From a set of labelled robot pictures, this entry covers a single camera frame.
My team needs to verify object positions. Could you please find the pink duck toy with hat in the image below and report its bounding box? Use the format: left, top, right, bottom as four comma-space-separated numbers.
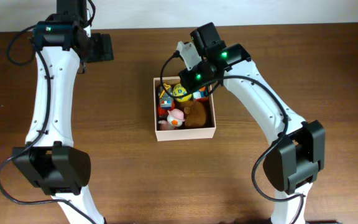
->
158, 109, 185, 131

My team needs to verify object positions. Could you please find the pink cardboard box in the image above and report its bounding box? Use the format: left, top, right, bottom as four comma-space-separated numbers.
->
153, 78, 216, 141

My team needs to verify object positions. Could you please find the multicolour puzzle cube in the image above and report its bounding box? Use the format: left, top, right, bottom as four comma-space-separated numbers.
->
192, 86, 209, 101

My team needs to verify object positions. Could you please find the brown plush capybara toy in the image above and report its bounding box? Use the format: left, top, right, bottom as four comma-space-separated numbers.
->
179, 100, 207, 128

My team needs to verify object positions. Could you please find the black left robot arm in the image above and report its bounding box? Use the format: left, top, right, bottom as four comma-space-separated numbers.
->
10, 0, 114, 223

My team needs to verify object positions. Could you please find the red grey toy truck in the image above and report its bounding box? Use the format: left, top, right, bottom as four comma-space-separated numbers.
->
157, 84, 175, 118

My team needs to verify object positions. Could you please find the yellow ball with letters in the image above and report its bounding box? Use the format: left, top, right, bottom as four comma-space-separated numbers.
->
173, 83, 192, 103

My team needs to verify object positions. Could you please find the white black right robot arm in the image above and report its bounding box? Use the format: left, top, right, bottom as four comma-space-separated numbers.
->
175, 22, 326, 223

